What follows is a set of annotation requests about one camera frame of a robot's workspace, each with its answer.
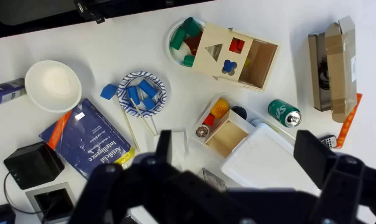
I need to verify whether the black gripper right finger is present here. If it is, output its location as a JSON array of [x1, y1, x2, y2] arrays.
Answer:
[[293, 129, 340, 190]]

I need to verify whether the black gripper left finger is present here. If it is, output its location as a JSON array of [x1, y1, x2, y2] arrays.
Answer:
[[154, 129, 173, 165]]

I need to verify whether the blue foam swab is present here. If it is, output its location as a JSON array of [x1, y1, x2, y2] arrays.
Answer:
[[137, 78, 159, 99], [100, 82, 141, 150], [142, 97, 159, 137], [126, 84, 142, 105]]

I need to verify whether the orange ruler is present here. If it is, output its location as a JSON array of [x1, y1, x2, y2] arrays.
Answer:
[[336, 92, 364, 149]]

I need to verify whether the red wooden block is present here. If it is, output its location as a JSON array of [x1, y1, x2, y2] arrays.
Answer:
[[202, 113, 218, 128]]

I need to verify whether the green soda can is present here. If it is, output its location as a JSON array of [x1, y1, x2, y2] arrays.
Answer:
[[267, 98, 303, 128]]

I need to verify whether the blue bowl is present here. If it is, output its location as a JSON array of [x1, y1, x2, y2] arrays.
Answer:
[[116, 71, 169, 118]]

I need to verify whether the small wooden block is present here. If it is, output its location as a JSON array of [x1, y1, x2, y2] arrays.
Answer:
[[192, 95, 257, 159]]

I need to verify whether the yellow wooden block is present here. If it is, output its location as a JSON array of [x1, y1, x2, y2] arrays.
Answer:
[[209, 97, 232, 118]]

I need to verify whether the dark blue book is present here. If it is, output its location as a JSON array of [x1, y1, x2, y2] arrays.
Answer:
[[39, 97, 137, 179]]

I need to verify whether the dark blue ball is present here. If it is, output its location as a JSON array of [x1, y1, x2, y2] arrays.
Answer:
[[230, 104, 249, 120]]

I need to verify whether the green wooden block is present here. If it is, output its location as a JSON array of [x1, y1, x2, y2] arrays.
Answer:
[[182, 53, 197, 68], [169, 27, 188, 51], [181, 16, 204, 37]]

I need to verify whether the brown cardboard box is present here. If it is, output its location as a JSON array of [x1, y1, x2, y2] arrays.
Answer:
[[306, 15, 359, 124]]

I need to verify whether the white bowl holding blocks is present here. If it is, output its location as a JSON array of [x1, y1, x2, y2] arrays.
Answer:
[[167, 16, 208, 68]]

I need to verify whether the orange marker pen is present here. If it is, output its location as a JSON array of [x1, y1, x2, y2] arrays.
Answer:
[[46, 110, 74, 149]]

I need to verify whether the brown wooden block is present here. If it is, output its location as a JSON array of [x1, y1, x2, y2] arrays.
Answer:
[[184, 32, 204, 56]]

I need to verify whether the wooden shape sorter box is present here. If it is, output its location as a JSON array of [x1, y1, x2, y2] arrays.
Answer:
[[192, 22, 280, 92]]

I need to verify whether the plain white bowl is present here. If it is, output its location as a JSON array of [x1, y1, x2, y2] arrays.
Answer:
[[24, 59, 84, 114]]

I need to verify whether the black cube device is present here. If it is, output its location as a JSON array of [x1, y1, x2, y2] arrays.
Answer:
[[3, 140, 66, 190]]

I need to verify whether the blue marker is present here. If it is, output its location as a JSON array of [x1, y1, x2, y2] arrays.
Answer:
[[0, 77, 27, 108]]

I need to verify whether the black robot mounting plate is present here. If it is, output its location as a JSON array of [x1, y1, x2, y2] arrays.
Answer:
[[0, 0, 217, 41]]

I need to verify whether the brown ring disc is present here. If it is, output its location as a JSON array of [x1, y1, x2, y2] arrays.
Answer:
[[194, 124, 211, 139]]

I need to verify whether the thin black cable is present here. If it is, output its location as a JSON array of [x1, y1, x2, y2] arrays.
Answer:
[[3, 171, 44, 216]]

